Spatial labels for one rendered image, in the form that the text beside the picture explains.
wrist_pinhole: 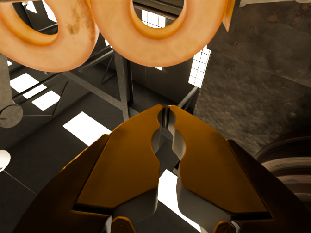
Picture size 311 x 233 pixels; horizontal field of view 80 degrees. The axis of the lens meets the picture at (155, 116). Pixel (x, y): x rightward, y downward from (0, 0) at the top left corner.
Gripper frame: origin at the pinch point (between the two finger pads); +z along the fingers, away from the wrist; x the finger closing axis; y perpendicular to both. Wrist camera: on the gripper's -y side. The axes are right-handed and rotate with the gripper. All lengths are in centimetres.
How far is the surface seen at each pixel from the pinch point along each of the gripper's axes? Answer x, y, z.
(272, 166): 28.6, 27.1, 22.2
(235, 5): 7.0, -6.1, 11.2
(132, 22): -3.9, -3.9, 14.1
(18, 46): -19.5, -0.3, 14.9
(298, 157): 30.2, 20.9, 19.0
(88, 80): -249, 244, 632
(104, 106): -262, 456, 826
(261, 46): 21.4, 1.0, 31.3
